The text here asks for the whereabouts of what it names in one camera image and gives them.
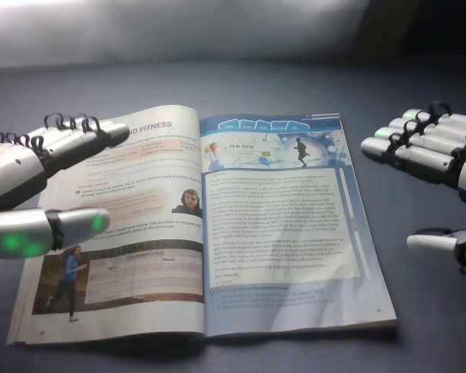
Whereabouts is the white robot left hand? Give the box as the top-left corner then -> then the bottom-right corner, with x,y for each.
0,112 -> 130,260

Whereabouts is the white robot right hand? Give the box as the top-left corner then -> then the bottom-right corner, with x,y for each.
360,101 -> 466,275

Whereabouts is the grey table cloth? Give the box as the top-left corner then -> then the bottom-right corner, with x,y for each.
0,58 -> 466,373

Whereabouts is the English textbook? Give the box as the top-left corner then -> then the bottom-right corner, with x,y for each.
5,103 -> 397,347

